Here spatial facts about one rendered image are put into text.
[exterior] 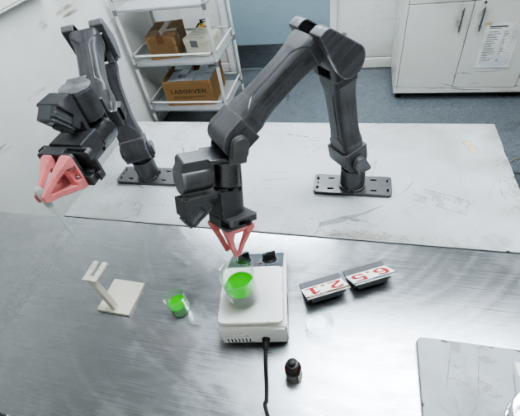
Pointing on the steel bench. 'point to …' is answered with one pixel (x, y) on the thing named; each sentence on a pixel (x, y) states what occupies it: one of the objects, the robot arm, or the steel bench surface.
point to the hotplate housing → (271, 334)
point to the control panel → (266, 262)
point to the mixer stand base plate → (471, 377)
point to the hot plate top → (271, 307)
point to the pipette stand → (125, 300)
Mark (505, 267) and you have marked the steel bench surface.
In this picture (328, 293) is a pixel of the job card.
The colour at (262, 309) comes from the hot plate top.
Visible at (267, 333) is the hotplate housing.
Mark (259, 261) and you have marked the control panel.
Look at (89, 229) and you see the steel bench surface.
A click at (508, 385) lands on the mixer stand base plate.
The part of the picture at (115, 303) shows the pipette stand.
